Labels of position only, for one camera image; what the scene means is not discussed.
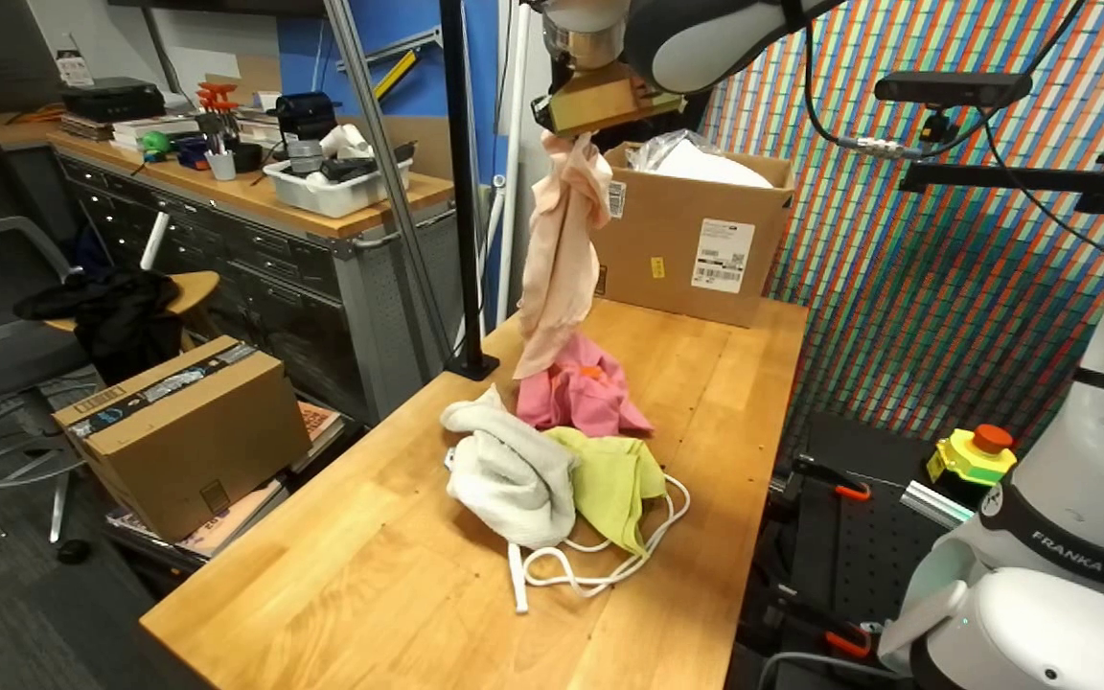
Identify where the grey office chair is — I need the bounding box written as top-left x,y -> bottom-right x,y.
0,209 -> 84,413

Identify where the yellow red emergency stop button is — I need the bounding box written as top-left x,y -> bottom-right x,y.
925,419 -> 1024,493

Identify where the white plastic bin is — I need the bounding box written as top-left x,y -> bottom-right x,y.
262,148 -> 419,221

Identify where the black case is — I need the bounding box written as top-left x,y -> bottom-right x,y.
57,77 -> 167,128

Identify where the white rope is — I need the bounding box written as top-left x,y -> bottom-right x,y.
507,470 -> 699,618

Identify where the grey cabinet with wooden countertop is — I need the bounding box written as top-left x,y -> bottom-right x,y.
0,112 -> 465,430

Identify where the wooden stool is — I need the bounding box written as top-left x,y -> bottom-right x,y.
38,264 -> 227,336

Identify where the grey metal pole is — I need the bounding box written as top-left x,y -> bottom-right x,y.
316,0 -> 457,374

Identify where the black countertop appliance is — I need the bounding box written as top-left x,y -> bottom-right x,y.
270,88 -> 339,167

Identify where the white cup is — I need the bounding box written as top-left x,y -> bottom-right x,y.
204,143 -> 242,183

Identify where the white towel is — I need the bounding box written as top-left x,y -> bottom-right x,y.
438,386 -> 581,551

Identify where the peach shirt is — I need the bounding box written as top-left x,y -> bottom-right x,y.
509,128 -> 621,382

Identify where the small red object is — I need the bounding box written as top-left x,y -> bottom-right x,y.
196,77 -> 246,123

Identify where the white plastic bag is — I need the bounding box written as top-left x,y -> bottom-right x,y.
633,128 -> 775,190

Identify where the pink shirt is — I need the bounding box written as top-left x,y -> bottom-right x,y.
515,333 -> 656,441

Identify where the black vertical pole with base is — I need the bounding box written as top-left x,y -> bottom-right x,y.
438,0 -> 502,382

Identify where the large cardboard box with label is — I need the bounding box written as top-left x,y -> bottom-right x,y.
592,138 -> 802,328

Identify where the cardboard box with printed tape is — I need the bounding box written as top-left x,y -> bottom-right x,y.
48,333 -> 313,549

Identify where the black stereo camera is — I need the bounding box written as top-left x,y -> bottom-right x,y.
874,68 -> 1033,114

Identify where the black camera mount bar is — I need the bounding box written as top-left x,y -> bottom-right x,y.
894,148 -> 1104,221

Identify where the yellow-green cloth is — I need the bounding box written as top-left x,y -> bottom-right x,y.
548,424 -> 674,557

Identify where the black garment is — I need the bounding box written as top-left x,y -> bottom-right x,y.
10,267 -> 189,386

